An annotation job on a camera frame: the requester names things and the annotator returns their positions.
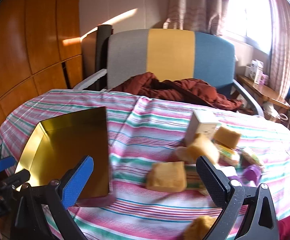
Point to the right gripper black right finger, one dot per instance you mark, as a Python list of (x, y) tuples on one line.
[(225, 193)]

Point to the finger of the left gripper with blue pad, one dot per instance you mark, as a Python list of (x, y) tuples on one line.
[(6, 163)]

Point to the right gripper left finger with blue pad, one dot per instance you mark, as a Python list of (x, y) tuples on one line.
[(69, 188)]

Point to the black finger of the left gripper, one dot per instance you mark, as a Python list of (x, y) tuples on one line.
[(16, 180)]

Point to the purple plastic cap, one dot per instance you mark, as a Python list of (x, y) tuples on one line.
[(252, 173)]

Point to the tan sponge block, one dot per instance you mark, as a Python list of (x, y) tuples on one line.
[(200, 146)]

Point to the yellow knitted sock roll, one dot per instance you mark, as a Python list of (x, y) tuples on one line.
[(199, 227)]

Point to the yellow sponge block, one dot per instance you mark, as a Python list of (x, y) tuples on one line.
[(169, 177)]

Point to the green yellow snack packet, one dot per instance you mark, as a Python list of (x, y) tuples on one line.
[(228, 155)]

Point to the gold metal tin box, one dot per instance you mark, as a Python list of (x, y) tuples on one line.
[(59, 143)]

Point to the small brown sponge block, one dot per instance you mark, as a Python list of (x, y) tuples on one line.
[(226, 137)]

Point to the beige medicine carton box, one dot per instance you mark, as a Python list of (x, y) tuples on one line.
[(203, 122)]

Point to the striped pink green bedsheet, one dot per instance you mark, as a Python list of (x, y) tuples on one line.
[(143, 131)]

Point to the dark red jacket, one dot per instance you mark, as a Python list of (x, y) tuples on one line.
[(194, 91)]

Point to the wooden side shelf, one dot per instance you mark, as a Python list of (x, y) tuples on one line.
[(264, 92)]

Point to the white product boxes on shelf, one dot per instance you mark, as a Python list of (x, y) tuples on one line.
[(255, 72)]

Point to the orange wooden wardrobe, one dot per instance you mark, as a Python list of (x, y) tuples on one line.
[(39, 49)]

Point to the grey yellow blue armchair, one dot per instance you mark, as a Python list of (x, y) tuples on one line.
[(170, 54)]

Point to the patterned beige curtain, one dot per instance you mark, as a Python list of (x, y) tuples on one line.
[(206, 16)]

